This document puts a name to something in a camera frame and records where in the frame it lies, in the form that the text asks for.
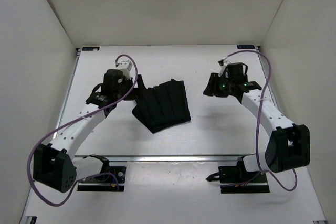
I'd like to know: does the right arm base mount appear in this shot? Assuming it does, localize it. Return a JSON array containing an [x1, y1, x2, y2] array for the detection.
[[206, 157, 270, 194]]

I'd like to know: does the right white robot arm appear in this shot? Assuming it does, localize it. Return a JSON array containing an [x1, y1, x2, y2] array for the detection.
[[203, 60, 310, 182]]

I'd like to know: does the purple cable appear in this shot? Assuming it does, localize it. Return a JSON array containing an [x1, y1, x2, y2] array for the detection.
[[27, 55, 139, 208], [223, 50, 299, 192]]

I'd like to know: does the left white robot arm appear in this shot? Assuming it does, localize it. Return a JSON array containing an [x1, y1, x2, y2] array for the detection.
[[33, 69, 145, 193]]

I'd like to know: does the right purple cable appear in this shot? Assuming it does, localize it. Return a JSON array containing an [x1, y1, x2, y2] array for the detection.
[[223, 50, 299, 192]]

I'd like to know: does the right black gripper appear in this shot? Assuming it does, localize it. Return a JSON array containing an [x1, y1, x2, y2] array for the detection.
[[204, 73, 234, 99]]

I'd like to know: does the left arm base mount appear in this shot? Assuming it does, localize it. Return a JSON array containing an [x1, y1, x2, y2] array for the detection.
[[74, 154, 127, 193]]

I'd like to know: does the blue table label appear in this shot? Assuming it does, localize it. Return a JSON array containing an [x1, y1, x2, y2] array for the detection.
[[81, 47, 100, 51], [237, 45, 255, 50]]

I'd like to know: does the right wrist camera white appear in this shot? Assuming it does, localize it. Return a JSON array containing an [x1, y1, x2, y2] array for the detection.
[[218, 57, 230, 77]]

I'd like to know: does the right blue table label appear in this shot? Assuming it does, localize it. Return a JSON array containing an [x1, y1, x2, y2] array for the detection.
[[237, 45, 255, 50]]

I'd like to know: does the left blue table label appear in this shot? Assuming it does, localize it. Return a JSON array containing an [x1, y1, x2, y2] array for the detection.
[[81, 47, 100, 51]]

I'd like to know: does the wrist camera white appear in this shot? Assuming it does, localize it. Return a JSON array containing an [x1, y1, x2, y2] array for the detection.
[[115, 60, 133, 79], [218, 57, 230, 77]]

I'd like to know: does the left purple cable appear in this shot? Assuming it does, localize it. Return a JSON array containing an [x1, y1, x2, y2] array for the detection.
[[27, 55, 139, 208]]

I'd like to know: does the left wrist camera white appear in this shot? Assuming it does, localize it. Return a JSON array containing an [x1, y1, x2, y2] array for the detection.
[[115, 60, 133, 79]]

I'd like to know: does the aluminium table edge rail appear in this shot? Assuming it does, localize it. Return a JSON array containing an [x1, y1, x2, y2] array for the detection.
[[48, 154, 297, 162]]

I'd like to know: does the black pleated skirt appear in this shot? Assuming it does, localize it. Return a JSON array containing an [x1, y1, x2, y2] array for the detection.
[[132, 79, 191, 134]]

